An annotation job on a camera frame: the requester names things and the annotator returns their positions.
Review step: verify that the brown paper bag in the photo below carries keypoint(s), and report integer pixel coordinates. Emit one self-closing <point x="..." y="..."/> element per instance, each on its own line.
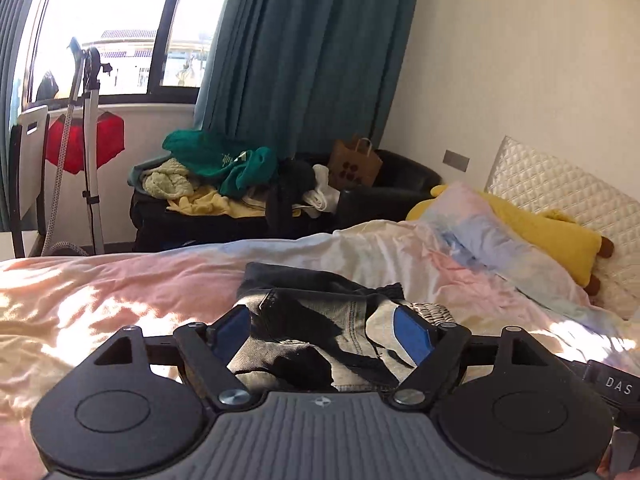
<point x="355" y="165"/>

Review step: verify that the white quilted headboard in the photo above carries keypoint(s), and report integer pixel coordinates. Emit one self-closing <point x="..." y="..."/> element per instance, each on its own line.
<point x="560" y="185"/>

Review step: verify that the white garment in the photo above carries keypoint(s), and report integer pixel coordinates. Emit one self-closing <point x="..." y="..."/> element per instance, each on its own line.
<point x="322" y="190"/>

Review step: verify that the yellow plush toy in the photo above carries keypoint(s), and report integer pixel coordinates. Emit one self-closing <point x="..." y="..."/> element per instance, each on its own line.
<point x="540" y="235"/>

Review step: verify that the dark grey denim pants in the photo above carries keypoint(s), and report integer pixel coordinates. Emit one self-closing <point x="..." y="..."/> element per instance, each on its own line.
<point x="320" y="310"/>

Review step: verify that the black garment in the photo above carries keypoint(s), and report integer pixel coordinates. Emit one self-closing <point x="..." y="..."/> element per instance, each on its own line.
<point x="295" y="180"/>

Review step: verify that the black-framed window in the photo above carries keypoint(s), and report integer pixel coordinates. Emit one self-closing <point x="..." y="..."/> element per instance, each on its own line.
<point x="115" y="10"/>

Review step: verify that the red cloth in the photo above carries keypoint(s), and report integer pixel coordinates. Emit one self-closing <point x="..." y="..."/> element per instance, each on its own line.
<point x="107" y="140"/>

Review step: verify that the green garment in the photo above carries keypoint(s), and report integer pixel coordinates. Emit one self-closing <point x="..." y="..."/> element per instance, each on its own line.
<point x="215" y="157"/>

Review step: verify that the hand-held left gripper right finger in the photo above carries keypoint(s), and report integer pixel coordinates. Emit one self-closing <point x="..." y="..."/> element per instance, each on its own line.
<point x="412" y="330"/>

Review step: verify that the yellow garment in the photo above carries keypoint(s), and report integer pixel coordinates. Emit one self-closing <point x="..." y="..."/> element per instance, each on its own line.
<point x="210" y="204"/>

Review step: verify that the cream knit garment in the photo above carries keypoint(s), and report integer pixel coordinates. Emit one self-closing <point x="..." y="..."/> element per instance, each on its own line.
<point x="167" y="180"/>

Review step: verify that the black sofa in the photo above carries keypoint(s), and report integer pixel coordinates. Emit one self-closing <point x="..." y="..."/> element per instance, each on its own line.
<point x="400" y="175"/>

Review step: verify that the garment steamer stand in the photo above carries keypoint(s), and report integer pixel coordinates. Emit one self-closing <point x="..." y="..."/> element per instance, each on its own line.
<point x="90" y="160"/>

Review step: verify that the teal curtain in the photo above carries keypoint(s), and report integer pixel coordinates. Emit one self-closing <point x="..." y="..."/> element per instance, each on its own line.
<point x="310" y="50"/>
<point x="7" y="110"/>

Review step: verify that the dark hanging cloth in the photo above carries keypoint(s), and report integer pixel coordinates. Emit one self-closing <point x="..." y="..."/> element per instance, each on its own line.
<point x="47" y="87"/>

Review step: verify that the white-backed chair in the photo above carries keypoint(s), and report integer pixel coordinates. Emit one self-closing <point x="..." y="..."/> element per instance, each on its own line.
<point x="31" y="160"/>

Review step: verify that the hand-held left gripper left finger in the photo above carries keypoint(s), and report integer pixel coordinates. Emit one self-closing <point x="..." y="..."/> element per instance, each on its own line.
<point x="230" y="332"/>

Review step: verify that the grey wall plate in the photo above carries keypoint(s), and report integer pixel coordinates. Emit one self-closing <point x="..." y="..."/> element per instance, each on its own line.
<point x="456" y="159"/>

